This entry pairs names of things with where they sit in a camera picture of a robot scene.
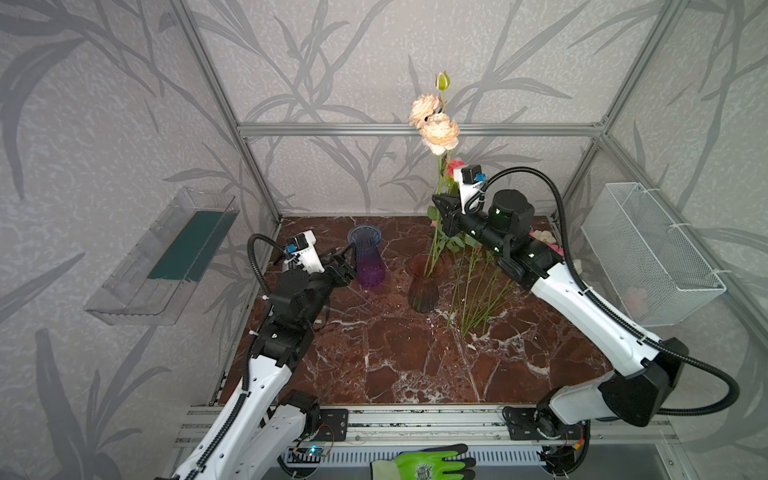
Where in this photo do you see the pink red rose stem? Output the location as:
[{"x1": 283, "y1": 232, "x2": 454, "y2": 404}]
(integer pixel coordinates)
[{"x1": 427, "y1": 157, "x2": 468, "y2": 253}]

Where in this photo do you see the red glass vase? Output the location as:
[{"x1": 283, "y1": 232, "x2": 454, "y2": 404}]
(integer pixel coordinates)
[{"x1": 407, "y1": 253, "x2": 446, "y2": 313}]

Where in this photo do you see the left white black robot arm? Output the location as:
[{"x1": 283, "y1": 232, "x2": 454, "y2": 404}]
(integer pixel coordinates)
[{"x1": 172, "y1": 231, "x2": 356, "y2": 479}]

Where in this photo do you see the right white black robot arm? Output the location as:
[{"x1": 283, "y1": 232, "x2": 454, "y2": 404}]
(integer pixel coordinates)
[{"x1": 432, "y1": 165, "x2": 741, "y2": 438}]

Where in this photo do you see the blue purple glass vase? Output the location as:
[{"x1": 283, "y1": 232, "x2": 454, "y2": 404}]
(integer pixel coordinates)
[{"x1": 348, "y1": 224, "x2": 386, "y2": 289}]

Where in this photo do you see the pink white flower bunch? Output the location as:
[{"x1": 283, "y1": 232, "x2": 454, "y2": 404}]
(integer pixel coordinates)
[{"x1": 446, "y1": 226, "x2": 584, "y2": 337}]

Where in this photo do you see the green circuit board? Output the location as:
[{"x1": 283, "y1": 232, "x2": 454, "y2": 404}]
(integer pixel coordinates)
[{"x1": 291, "y1": 445, "x2": 332, "y2": 463}]

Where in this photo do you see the green work glove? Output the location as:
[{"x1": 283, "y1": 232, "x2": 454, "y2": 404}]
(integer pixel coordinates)
[{"x1": 370, "y1": 444, "x2": 476, "y2": 480}]

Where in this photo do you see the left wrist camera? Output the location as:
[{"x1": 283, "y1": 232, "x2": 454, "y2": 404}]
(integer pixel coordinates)
[{"x1": 282, "y1": 230, "x2": 325, "y2": 274}]

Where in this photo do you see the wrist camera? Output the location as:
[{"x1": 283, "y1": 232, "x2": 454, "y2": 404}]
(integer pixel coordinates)
[
  {"x1": 282, "y1": 230, "x2": 325, "y2": 274},
  {"x1": 453, "y1": 164, "x2": 486, "y2": 214}
]

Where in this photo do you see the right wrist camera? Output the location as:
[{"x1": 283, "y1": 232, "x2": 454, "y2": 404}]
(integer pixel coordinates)
[{"x1": 453, "y1": 164, "x2": 486, "y2": 214}]

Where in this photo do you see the aluminium cage frame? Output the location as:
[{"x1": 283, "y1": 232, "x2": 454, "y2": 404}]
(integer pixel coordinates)
[{"x1": 160, "y1": 1, "x2": 767, "y2": 342}]

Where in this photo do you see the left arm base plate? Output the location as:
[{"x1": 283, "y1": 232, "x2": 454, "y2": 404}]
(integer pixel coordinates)
[{"x1": 301, "y1": 408, "x2": 350, "y2": 442}]

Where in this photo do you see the clear plastic wall shelf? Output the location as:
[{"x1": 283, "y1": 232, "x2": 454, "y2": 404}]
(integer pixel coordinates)
[{"x1": 85, "y1": 187, "x2": 240, "y2": 326}]

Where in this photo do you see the white wire mesh basket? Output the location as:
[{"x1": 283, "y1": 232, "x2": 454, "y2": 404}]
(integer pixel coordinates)
[{"x1": 582, "y1": 182, "x2": 727, "y2": 328}]

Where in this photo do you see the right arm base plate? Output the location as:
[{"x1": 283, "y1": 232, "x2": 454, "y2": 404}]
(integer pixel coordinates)
[{"x1": 501, "y1": 406, "x2": 589, "y2": 443}]

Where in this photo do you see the aluminium front rail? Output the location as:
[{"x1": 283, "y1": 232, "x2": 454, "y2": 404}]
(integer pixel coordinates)
[{"x1": 173, "y1": 403, "x2": 679, "y2": 448}]

